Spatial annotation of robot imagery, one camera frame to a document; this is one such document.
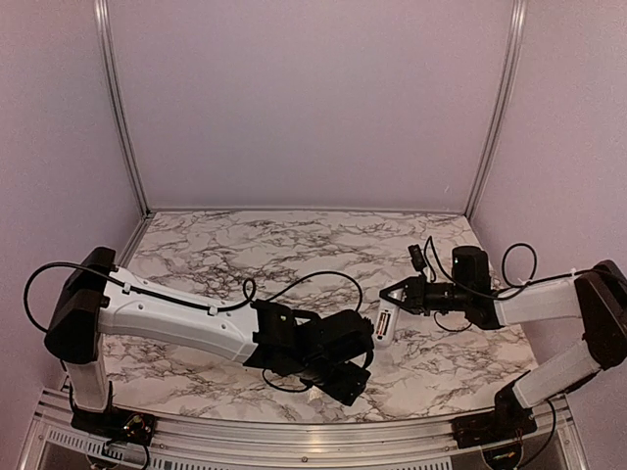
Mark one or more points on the front aluminium rail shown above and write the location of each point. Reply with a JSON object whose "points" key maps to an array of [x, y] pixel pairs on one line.
{"points": [[182, 442]]}

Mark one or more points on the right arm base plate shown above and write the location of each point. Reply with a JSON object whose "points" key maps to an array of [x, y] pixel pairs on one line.
{"points": [[490, 427]]}

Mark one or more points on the white remote control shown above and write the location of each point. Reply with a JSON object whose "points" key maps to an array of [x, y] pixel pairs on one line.
{"points": [[385, 306]]}

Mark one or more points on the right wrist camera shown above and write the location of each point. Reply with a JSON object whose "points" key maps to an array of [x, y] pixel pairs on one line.
{"points": [[416, 257]]}

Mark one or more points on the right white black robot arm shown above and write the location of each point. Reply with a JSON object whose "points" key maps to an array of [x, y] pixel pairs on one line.
{"points": [[596, 296]]}

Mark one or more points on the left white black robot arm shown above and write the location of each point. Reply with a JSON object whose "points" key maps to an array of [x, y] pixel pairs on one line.
{"points": [[330, 353]]}

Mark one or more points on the black green AAA battery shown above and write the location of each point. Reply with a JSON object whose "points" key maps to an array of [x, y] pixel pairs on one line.
{"points": [[385, 324]]}

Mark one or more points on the left aluminium frame post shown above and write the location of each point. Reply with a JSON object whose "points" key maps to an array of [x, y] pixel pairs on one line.
{"points": [[106, 42]]}

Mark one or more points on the gold AAA battery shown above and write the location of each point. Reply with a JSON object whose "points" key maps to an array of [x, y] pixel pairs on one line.
{"points": [[378, 327]]}

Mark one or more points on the right aluminium frame post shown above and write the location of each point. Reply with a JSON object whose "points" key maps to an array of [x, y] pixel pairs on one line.
{"points": [[504, 92]]}

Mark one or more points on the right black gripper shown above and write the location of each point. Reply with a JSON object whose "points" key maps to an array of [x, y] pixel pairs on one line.
{"points": [[415, 301]]}

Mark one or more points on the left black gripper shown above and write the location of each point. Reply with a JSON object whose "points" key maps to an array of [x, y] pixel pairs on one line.
{"points": [[349, 390]]}

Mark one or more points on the aluminium frame post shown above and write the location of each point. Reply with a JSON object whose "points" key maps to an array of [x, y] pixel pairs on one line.
{"points": [[106, 42], [504, 92]]}

